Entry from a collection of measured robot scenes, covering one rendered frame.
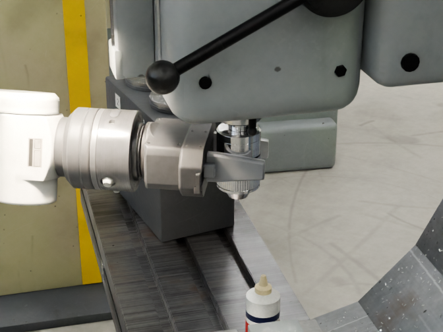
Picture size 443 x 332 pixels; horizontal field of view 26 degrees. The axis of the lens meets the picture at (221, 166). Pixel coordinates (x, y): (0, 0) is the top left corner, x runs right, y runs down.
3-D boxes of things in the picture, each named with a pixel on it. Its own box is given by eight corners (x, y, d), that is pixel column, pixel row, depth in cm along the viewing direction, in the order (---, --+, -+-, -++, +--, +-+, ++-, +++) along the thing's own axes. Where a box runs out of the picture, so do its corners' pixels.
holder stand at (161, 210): (160, 243, 139) (156, 116, 131) (109, 183, 157) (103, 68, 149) (235, 226, 144) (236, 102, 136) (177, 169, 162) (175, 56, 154)
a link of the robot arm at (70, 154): (92, 109, 99) (-14, 103, 100) (89, 211, 100) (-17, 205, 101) (116, 105, 110) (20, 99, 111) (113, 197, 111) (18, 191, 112)
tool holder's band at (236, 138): (213, 143, 99) (213, 135, 99) (219, 126, 104) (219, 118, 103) (259, 145, 99) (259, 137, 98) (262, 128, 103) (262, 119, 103)
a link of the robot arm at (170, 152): (201, 139, 95) (83, 132, 96) (201, 224, 99) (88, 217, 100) (217, 94, 106) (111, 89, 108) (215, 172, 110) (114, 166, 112)
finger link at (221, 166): (264, 182, 101) (206, 178, 101) (265, 154, 99) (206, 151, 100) (263, 188, 99) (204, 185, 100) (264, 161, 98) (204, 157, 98)
